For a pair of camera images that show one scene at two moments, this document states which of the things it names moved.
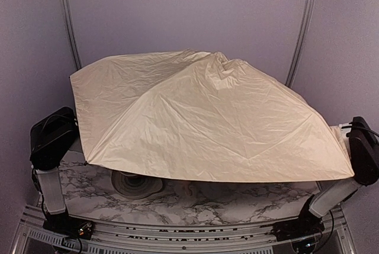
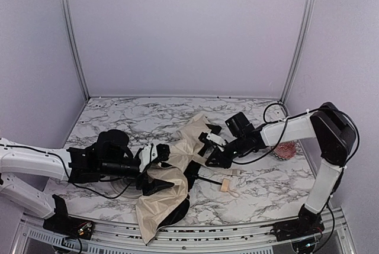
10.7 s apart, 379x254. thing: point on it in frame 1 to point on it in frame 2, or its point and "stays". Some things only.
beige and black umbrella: x=203 y=115 to x=169 y=204
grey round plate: x=134 y=186 stays
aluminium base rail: x=125 y=237 stays
